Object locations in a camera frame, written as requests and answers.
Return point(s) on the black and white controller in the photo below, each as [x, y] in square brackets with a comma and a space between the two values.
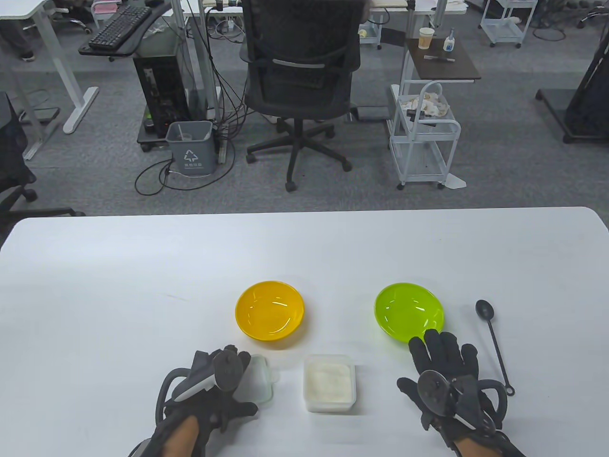
[228, 371]
[435, 392]

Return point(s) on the person's right forearm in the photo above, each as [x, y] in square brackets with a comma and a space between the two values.
[471, 450]

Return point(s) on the white flat plate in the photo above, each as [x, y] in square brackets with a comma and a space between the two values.
[456, 182]

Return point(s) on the black mesh office chair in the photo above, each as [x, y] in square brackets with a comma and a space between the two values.
[299, 71]

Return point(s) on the black keyboard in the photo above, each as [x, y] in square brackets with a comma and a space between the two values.
[119, 28]

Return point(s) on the black computer stand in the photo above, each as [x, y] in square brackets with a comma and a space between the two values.
[145, 138]

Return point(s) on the person's right hand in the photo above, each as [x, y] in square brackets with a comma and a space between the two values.
[442, 352]

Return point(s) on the black armchair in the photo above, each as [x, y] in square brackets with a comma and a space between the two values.
[12, 143]

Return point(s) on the black pen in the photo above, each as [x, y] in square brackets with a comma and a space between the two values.
[437, 57]

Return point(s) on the long white desk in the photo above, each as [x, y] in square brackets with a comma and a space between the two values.
[447, 5]

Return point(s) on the crumpled white cloth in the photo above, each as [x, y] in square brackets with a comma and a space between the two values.
[428, 102]

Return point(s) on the grey recycling bin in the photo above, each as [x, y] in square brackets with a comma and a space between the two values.
[190, 152]

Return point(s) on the yellow plastic bowl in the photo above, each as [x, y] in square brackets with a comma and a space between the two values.
[269, 309]

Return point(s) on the small white cart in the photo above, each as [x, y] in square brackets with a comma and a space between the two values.
[371, 35]

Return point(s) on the black wrist camera unit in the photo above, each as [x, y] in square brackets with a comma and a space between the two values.
[142, 450]
[509, 450]

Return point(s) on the person's left hand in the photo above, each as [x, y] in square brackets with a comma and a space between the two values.
[223, 409]

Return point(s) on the green plastic bowl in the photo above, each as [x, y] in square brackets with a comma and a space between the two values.
[409, 309]

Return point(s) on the black keyboard tray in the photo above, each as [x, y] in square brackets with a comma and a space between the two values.
[102, 52]

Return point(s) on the small white bottle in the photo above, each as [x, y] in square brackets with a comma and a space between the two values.
[449, 44]

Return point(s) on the clear plastic sugar container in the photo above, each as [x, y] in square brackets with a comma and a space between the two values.
[333, 408]

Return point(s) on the white mesh utility cart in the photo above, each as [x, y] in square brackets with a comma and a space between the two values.
[452, 152]

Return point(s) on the white standing desk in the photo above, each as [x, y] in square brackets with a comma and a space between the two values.
[81, 110]

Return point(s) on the black computer tower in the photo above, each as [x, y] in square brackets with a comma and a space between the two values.
[159, 95]

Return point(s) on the dark brown side table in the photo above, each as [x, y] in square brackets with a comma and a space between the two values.
[452, 69]

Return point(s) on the paper cup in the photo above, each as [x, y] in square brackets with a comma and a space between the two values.
[427, 39]

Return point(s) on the pink box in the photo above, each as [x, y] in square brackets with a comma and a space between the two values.
[104, 7]

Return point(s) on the translucent container lid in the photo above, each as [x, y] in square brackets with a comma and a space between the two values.
[261, 381]

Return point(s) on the white sugar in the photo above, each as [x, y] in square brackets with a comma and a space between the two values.
[330, 381]

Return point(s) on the person's left forearm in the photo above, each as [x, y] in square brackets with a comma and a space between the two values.
[183, 438]

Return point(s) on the black floor stand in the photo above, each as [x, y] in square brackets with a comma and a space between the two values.
[585, 109]

